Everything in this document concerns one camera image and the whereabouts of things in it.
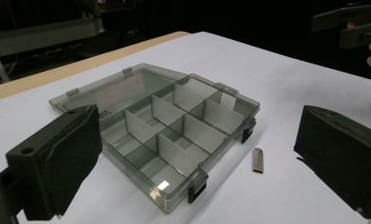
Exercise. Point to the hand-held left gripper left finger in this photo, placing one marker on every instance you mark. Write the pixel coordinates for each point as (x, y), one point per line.
(62, 161)

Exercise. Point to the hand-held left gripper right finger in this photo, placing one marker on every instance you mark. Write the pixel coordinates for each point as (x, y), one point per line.
(339, 155)

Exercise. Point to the small metal staple strip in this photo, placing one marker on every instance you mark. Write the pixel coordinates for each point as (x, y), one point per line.
(258, 160)

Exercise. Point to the clear grey compartment box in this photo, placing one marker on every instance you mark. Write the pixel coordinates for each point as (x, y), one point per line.
(171, 130)

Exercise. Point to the grey metal stand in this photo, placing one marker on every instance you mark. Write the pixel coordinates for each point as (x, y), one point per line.
(34, 35)

